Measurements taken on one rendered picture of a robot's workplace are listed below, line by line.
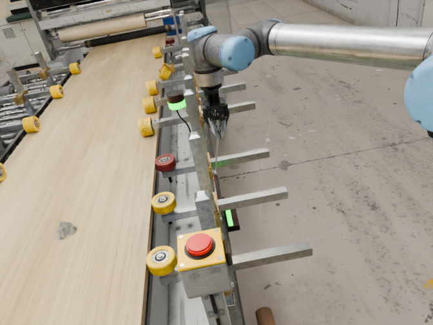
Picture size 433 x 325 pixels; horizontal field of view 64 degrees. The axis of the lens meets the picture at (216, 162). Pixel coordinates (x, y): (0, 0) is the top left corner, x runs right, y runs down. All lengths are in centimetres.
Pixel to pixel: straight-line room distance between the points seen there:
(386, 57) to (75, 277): 93
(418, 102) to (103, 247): 87
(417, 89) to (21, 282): 104
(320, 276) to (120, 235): 124
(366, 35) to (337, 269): 145
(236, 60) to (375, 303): 142
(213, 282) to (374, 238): 177
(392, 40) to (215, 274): 58
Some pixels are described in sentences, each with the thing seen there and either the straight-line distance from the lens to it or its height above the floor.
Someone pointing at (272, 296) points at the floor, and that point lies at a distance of 196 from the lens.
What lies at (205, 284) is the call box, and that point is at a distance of 55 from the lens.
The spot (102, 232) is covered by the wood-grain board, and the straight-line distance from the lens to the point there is 115.
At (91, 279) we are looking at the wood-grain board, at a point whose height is 90.
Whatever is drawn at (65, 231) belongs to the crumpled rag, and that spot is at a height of 91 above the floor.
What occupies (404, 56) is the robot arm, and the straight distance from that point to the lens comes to 82.
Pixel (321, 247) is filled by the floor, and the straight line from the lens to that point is 217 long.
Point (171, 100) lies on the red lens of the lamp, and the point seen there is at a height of 117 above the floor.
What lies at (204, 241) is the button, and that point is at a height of 123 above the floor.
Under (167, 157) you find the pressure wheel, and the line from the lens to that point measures 139.
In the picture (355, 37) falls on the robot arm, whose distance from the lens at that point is 87.
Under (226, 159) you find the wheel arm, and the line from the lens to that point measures 138.
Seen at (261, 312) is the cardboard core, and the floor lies 8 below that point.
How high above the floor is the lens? 160
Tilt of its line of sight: 33 degrees down
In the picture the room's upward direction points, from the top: 11 degrees counter-clockwise
